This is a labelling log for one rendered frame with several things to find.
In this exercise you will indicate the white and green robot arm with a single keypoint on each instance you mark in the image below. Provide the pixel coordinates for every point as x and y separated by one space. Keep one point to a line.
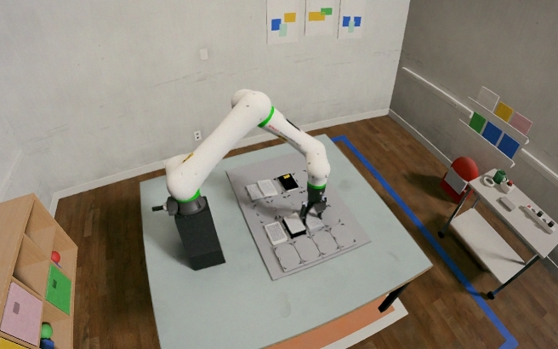
186 174

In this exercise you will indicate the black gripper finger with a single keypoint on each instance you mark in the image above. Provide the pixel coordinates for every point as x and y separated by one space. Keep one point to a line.
323 200
304 212

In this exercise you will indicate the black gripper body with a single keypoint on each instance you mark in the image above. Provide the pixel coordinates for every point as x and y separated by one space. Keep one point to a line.
312 199

